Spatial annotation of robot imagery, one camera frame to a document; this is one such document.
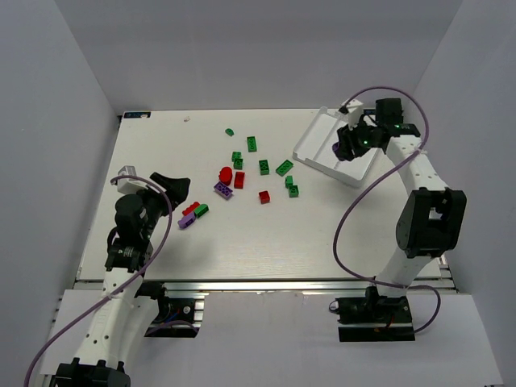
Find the red round lego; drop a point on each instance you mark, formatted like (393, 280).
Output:
(225, 175)

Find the purple small lego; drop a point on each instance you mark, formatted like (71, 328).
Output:
(187, 220)

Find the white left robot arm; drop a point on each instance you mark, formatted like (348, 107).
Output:
(127, 307)

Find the blue table label left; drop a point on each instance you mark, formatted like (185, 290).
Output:
(137, 115)

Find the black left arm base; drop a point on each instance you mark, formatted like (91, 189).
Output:
(177, 315)

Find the purple long lego plate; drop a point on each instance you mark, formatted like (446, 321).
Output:
(223, 190)

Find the green long lego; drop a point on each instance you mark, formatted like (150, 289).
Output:
(284, 167)
(251, 143)

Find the green lego centre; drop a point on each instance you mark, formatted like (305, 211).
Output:
(264, 167)

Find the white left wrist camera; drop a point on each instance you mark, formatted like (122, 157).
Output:
(128, 185)

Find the green square lego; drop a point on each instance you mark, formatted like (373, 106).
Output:
(288, 181)
(293, 191)

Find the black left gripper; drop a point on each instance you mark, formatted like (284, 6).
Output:
(160, 193)

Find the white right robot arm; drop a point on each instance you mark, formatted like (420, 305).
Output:
(430, 222)

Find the green lego pair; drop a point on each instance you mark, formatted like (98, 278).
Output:
(237, 160)

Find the white divided tray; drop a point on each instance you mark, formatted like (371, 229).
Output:
(320, 147)

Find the green long lego tilted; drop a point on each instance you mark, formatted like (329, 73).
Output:
(284, 167)

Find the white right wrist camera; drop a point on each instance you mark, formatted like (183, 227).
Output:
(352, 109)

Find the red rectangular lego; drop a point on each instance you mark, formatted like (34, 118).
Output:
(239, 180)

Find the green long lego top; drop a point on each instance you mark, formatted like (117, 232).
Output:
(251, 143)

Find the small red lego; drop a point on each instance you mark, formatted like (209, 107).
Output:
(190, 208)

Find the red square lego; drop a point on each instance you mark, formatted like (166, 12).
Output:
(264, 197)

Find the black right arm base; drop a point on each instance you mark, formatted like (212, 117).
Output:
(373, 318)

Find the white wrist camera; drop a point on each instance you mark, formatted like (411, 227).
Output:
(352, 109)
(128, 185)

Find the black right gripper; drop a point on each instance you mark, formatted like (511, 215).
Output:
(348, 141)

